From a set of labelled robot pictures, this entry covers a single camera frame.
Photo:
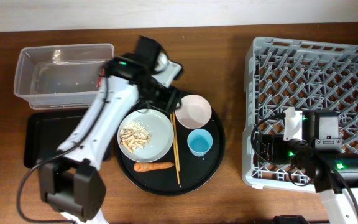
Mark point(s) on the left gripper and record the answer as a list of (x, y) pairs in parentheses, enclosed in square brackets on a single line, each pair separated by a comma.
[(163, 96)]

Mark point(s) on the grey plate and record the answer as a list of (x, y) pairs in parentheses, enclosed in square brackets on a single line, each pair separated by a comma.
[(162, 135)]

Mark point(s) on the clear plastic bin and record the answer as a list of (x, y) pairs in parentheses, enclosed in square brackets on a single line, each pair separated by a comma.
[(60, 76)]

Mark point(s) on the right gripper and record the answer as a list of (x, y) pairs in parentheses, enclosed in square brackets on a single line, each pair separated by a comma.
[(275, 140)]

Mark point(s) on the wooden chopstick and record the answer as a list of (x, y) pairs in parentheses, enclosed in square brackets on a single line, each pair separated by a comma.
[(175, 145), (178, 173)]

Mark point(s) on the orange carrot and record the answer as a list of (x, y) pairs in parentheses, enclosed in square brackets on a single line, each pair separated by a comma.
[(147, 167)]

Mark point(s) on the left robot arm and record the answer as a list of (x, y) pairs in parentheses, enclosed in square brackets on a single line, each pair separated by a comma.
[(69, 180)]

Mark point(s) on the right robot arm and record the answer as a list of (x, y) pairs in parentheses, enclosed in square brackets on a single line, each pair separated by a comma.
[(311, 143)]

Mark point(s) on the red snack wrapper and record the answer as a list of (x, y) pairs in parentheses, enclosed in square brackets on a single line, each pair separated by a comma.
[(100, 78)]

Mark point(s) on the food scraps and rice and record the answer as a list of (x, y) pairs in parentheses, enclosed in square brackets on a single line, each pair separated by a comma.
[(134, 136)]

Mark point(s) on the blue cup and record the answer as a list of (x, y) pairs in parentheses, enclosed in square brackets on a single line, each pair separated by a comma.
[(199, 141)]

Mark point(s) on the grey dishwasher rack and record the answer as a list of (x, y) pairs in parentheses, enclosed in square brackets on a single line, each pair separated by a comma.
[(280, 73)]

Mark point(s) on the black rectangular tray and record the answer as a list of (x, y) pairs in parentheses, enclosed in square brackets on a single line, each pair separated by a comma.
[(46, 131)]

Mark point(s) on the round black serving tray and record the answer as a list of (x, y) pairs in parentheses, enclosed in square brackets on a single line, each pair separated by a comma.
[(194, 171)]

